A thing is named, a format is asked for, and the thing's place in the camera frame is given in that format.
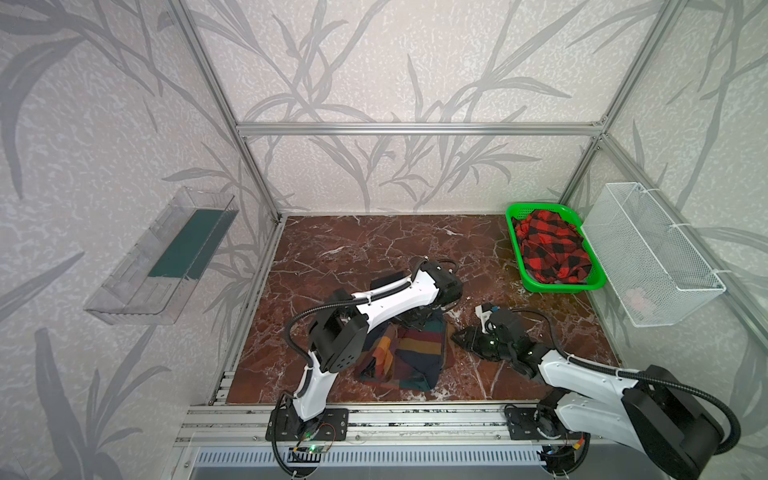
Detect multicolour plaid shirt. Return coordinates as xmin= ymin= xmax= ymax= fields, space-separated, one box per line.
xmin=353 ymin=312 xmax=448 ymax=392

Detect green plastic basket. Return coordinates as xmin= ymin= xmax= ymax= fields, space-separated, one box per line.
xmin=505 ymin=203 xmax=607 ymax=294

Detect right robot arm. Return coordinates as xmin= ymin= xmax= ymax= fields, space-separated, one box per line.
xmin=452 ymin=304 xmax=741 ymax=479

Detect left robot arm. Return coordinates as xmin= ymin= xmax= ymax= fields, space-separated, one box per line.
xmin=283 ymin=257 xmax=463 ymax=422

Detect red black plaid shirt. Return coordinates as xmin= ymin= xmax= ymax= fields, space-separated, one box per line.
xmin=513 ymin=209 xmax=593 ymax=285

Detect pink object in basket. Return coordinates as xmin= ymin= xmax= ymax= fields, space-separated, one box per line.
xmin=624 ymin=288 xmax=656 ymax=315

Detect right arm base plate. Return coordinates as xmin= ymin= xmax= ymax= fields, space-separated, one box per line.
xmin=503 ymin=404 xmax=584 ymax=444

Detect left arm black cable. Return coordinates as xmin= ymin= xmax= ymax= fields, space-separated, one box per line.
xmin=271 ymin=257 xmax=460 ymax=475

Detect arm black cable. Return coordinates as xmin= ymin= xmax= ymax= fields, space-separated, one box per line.
xmin=271 ymin=257 xmax=460 ymax=475
xmin=509 ymin=307 xmax=742 ymax=456

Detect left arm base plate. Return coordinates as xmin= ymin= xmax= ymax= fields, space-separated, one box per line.
xmin=265 ymin=406 xmax=350 ymax=442

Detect white wire mesh basket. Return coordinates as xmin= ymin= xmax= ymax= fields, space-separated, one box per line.
xmin=582 ymin=182 xmax=726 ymax=328

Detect aluminium front rail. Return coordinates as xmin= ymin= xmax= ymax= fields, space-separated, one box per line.
xmin=174 ymin=399 xmax=642 ymax=448

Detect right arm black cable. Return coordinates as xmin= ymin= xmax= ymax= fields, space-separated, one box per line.
xmin=509 ymin=307 xmax=742 ymax=456

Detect aluminium frame bars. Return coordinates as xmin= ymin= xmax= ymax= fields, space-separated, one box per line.
xmin=167 ymin=0 xmax=768 ymax=349

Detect clear plastic wall bin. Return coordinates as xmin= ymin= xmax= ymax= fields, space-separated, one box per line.
xmin=84 ymin=187 xmax=239 ymax=326

